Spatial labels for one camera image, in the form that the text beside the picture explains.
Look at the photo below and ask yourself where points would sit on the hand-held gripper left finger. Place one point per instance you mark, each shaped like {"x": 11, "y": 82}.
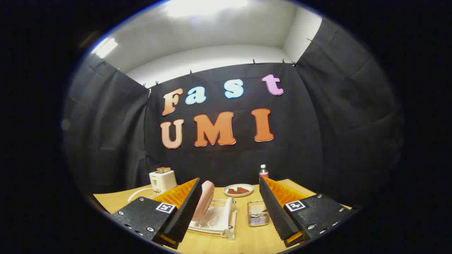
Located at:
{"x": 187, "y": 211}

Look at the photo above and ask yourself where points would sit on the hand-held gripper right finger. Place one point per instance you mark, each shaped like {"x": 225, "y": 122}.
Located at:
{"x": 273, "y": 211}

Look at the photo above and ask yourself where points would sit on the pink plate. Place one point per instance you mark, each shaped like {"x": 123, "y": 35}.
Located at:
{"x": 204, "y": 201}

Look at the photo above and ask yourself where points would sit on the white round plate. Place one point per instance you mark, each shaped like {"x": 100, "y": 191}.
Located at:
{"x": 240, "y": 185}

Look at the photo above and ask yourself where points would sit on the white toaster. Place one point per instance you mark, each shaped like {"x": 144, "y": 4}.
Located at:
{"x": 164, "y": 181}

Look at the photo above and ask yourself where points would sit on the clear bottle with red label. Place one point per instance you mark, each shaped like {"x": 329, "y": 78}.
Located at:
{"x": 263, "y": 173}

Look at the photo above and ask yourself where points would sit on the black backdrop cloth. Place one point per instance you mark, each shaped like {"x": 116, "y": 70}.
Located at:
{"x": 317, "y": 141}

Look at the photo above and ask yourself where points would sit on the ceiling light panel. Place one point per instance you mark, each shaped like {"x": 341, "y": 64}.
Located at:
{"x": 106, "y": 48}

